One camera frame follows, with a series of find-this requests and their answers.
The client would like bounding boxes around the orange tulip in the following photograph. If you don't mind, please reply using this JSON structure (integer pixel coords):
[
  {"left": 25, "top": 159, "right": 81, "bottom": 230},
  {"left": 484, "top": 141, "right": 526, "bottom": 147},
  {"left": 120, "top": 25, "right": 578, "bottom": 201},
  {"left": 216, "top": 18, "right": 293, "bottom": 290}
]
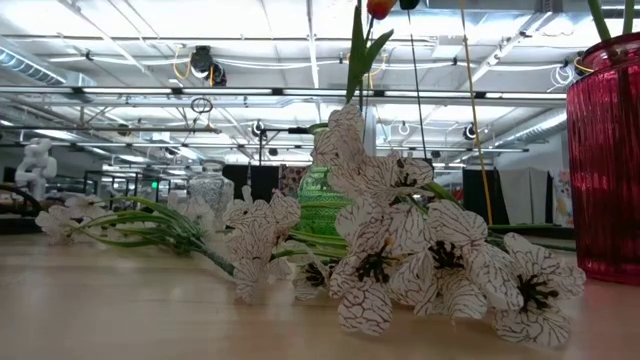
[{"left": 343, "top": 0, "right": 400, "bottom": 116}]

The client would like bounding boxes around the white veined flower bunch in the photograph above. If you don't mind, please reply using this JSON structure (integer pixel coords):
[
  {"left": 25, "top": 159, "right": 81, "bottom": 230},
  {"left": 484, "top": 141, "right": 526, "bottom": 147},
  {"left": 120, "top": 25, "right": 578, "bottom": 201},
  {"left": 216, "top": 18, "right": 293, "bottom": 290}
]
[
  {"left": 34, "top": 192, "right": 236, "bottom": 276},
  {"left": 222, "top": 103, "right": 587, "bottom": 349}
]

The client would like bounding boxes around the green glass vase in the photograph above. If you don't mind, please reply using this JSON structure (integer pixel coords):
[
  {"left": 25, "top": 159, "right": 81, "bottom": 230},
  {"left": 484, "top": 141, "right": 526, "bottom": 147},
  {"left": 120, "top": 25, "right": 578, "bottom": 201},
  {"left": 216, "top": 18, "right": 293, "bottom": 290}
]
[{"left": 297, "top": 122, "right": 351, "bottom": 236}]

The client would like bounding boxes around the red ribbed glass vase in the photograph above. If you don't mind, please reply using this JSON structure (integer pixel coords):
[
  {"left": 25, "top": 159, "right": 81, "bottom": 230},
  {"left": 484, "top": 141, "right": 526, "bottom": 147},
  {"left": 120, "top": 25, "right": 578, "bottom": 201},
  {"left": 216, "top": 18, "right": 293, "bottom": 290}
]
[{"left": 566, "top": 32, "right": 640, "bottom": 286}]

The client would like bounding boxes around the clear cut glass vase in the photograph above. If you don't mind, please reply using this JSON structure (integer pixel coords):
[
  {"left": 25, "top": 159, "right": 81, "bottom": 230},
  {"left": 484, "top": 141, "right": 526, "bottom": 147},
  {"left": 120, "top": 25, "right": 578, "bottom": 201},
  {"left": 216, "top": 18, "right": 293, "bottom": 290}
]
[{"left": 187, "top": 159, "right": 235, "bottom": 216}]

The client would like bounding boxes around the black partition panel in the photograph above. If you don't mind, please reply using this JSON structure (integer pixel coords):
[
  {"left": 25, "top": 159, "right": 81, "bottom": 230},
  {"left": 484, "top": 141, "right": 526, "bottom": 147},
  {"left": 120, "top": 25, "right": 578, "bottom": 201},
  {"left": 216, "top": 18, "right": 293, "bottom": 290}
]
[
  {"left": 462, "top": 167, "right": 501, "bottom": 226},
  {"left": 222, "top": 164, "right": 280, "bottom": 201}
]

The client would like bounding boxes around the long ceiling light bar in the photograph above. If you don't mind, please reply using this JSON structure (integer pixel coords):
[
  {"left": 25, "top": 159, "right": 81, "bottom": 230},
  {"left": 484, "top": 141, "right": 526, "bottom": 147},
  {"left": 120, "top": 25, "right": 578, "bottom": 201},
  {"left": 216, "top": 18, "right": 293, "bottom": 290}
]
[{"left": 0, "top": 85, "right": 569, "bottom": 100}]

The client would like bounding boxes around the patterned cloth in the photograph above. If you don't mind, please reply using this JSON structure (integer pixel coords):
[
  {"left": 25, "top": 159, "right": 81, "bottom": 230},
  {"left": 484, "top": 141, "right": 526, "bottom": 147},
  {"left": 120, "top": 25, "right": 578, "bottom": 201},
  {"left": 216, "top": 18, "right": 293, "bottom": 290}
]
[{"left": 278, "top": 164, "right": 311, "bottom": 196}]

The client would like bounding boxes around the white curtain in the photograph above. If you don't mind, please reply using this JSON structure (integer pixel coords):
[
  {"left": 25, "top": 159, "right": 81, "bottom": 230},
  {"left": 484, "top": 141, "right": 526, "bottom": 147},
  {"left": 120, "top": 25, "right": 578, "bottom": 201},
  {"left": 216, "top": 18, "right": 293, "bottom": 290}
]
[{"left": 494, "top": 139, "right": 564, "bottom": 226}]

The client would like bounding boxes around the floral poster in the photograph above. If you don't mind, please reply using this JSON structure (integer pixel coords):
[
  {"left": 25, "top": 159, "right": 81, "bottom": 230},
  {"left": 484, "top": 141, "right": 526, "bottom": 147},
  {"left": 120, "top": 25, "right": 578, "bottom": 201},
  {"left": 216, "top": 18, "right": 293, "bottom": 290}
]
[{"left": 552, "top": 167, "right": 575, "bottom": 229}]

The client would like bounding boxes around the white robot figure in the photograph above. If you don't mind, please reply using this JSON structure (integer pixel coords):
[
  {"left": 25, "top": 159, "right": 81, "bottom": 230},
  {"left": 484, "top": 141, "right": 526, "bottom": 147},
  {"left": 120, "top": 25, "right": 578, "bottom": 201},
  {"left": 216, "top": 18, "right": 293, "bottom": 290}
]
[{"left": 14, "top": 137, "right": 59, "bottom": 201}]

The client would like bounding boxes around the black hanging cable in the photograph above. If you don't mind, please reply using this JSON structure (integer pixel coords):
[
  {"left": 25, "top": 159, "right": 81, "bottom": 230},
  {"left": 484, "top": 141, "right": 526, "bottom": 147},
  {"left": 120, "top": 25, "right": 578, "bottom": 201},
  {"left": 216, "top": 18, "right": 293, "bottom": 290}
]
[{"left": 405, "top": 8, "right": 427, "bottom": 159}]

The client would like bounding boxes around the yellow hanging cable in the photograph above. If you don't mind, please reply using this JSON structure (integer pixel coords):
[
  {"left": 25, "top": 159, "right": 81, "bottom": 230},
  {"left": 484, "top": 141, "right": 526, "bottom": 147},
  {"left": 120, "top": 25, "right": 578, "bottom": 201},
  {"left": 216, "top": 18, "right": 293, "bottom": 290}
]
[{"left": 458, "top": 0, "right": 495, "bottom": 225}]

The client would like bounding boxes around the black ceiling cable reel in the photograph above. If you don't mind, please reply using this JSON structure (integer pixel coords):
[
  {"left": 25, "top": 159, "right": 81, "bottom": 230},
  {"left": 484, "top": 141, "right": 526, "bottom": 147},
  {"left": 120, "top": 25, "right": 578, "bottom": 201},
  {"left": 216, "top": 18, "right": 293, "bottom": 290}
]
[{"left": 189, "top": 44, "right": 227, "bottom": 89}]

